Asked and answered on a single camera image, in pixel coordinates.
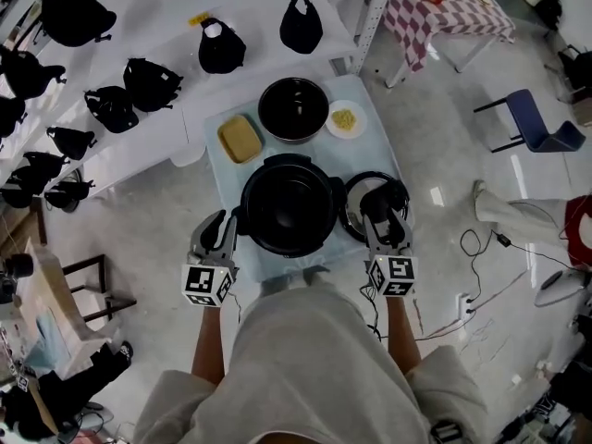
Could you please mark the pressure cooker lid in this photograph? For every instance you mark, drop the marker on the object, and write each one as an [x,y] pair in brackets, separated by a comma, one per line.
[353,201]

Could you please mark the dark blue chair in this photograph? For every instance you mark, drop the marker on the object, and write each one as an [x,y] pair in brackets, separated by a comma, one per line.
[532,123]

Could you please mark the black power adapter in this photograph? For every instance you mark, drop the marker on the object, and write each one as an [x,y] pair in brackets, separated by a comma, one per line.
[504,240]

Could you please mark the black electric pressure cooker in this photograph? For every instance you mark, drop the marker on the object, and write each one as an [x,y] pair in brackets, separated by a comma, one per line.
[287,206]

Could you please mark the grey oval device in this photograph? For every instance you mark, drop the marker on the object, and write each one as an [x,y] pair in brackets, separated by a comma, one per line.
[559,288]

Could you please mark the wooden table with checked cloth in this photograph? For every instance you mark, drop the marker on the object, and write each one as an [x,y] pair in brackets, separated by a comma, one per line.
[51,303]

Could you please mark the table with light blue cloth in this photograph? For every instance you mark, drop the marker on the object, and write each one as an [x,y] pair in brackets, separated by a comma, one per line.
[370,155]

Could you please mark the dark wooden chair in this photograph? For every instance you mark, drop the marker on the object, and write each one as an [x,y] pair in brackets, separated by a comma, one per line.
[102,285]

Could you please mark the person's beige shirt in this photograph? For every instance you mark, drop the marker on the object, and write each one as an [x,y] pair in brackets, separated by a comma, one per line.
[314,368]

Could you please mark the yellow shelf label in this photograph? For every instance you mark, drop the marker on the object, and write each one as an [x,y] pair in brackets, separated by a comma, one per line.
[198,20]

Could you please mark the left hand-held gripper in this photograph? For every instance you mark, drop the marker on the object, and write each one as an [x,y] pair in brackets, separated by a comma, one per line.
[203,282]

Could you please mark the light blue folded cloth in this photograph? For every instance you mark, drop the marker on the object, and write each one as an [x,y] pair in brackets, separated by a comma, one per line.
[48,338]

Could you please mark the table with red checked cloth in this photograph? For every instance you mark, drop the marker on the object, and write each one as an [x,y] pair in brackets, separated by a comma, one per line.
[444,21]

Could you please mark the white plate with yellow food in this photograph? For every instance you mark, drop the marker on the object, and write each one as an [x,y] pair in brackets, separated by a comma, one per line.
[346,119]

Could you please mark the person's left forearm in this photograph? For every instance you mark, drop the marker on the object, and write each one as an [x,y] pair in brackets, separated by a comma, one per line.
[210,345]

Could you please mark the black cup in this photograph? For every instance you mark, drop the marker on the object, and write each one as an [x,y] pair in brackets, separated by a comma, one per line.
[19,266]

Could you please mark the person's right forearm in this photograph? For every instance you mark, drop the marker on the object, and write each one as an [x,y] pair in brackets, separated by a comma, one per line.
[402,336]

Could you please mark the white power strip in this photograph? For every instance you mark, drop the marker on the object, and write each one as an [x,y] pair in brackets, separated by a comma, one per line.
[464,305]

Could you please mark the yellow rectangular tray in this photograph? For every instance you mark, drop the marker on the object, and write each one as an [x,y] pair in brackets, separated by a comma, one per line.
[239,140]

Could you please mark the white shelf rack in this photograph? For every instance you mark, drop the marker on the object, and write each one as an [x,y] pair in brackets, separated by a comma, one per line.
[162,30]

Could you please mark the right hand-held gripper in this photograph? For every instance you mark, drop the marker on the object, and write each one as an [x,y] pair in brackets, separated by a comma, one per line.
[398,273]

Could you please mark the black inner cooking pot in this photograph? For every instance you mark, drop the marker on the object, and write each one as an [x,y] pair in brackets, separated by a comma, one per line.
[293,109]

